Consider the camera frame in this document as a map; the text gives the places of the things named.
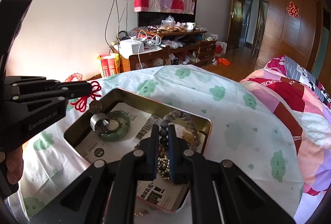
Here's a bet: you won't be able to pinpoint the wooden wardrobe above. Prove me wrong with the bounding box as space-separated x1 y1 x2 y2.
229 0 331 80

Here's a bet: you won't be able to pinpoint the black television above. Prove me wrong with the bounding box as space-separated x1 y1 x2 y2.
138 11 195 31

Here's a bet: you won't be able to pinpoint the hanging cables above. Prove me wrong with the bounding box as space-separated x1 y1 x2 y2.
105 0 129 46

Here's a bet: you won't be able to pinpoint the person's left hand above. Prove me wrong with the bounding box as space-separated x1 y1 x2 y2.
6 148 24 186

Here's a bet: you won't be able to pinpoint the printed paper leaflet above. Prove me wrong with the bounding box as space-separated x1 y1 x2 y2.
68 102 207 211

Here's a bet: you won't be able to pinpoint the pile of assorted small goods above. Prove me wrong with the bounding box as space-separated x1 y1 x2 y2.
134 15 207 33

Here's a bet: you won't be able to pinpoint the pink tin box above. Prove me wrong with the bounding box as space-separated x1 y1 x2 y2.
63 88 212 214

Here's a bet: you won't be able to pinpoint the red paper decoration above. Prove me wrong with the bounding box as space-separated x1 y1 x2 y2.
287 1 299 18

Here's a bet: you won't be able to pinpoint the red and yellow carton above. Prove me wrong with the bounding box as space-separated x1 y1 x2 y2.
96 53 121 78

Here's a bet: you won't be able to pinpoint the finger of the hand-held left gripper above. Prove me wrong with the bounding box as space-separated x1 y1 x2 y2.
4 76 93 91
8 91 91 111

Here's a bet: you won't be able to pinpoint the pink patchwork quilt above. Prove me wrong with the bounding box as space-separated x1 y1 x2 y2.
239 56 331 196

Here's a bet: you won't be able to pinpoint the cloud print bedsheet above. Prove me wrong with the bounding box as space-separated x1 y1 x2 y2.
5 64 304 224

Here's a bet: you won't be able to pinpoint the white box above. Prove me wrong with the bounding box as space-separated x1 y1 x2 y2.
119 39 144 55

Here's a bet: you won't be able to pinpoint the wooden door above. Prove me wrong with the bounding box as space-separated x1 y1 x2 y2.
227 0 246 47

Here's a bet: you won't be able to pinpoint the grey stone bead bracelet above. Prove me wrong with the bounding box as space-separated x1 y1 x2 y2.
160 110 192 145

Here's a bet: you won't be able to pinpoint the red knot coin charm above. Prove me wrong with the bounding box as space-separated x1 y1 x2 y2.
68 81 103 114

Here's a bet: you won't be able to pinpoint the metal bead chain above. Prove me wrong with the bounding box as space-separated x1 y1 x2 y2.
158 157 171 178

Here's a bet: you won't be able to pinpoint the wide silver cuff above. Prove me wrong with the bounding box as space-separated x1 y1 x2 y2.
90 113 110 133

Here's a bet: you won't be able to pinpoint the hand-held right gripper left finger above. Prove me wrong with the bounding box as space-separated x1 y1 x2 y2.
28 124 160 224

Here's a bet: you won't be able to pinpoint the white red shopping bag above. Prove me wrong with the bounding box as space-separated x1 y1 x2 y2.
215 41 228 56

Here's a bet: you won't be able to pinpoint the pink waste bin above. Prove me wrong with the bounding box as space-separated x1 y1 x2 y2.
64 73 83 82

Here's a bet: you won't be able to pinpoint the wooden television cabinet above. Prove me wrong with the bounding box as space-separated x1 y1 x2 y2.
112 29 218 72

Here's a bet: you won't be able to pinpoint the green jade bangle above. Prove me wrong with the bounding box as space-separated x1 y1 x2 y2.
90 110 131 140

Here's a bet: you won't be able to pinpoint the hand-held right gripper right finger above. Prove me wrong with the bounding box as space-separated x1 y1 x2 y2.
168 123 296 224

